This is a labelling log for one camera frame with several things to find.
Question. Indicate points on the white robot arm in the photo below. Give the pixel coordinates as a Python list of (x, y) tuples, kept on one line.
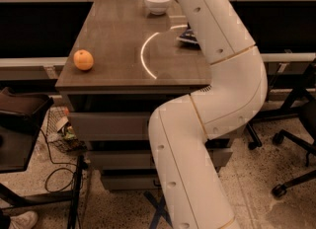
[(179, 129)]

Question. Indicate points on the white ceramic bowl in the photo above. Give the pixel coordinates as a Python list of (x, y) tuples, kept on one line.
[(158, 7)]

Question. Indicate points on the blue chip bag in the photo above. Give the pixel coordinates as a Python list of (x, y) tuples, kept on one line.
[(188, 36)]

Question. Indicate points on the grey drawer cabinet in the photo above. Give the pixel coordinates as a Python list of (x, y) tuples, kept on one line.
[(139, 65)]

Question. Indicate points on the orange fruit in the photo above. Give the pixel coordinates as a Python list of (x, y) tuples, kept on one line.
[(83, 60)]

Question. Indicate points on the top grey drawer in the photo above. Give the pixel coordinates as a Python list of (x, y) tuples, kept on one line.
[(110, 126)]

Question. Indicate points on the black side table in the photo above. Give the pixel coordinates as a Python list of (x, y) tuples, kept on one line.
[(21, 118)]

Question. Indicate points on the bottom grey drawer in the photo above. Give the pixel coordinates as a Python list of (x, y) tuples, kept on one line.
[(130, 182)]

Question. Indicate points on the white sneaker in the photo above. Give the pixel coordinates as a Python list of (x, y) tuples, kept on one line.
[(27, 220)]

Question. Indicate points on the wire waste basket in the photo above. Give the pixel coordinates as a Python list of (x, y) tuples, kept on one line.
[(60, 133)]

